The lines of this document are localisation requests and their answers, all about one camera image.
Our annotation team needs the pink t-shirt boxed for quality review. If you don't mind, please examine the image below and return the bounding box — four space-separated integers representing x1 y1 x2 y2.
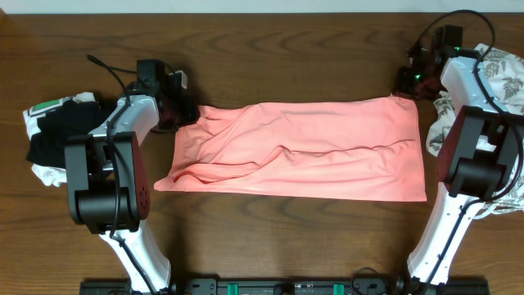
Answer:
155 96 427 202

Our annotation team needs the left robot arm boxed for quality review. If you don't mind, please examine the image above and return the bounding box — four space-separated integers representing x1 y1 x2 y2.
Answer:
65 59 200 294

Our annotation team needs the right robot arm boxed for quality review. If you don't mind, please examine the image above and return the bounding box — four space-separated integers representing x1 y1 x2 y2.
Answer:
391 25 523 294

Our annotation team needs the white fern print cloth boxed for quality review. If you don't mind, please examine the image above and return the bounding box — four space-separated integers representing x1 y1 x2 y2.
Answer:
426 48 523 220

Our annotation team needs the black folded garment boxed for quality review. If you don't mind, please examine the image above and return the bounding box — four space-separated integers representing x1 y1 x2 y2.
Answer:
26 101 113 169

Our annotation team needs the white garment with green print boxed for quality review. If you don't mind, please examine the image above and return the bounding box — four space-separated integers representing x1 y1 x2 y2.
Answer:
22 92 96 187

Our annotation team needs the left black cable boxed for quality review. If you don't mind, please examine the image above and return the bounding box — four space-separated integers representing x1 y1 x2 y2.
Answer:
86 53 160 295

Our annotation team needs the black cable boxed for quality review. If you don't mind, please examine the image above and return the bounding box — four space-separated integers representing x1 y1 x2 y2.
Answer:
407 9 524 288
86 53 160 295

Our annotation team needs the right black cable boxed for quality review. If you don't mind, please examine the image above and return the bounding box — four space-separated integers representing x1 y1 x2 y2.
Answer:
407 9 524 288

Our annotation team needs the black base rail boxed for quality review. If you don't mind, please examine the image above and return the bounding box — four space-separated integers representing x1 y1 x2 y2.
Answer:
79 276 490 295

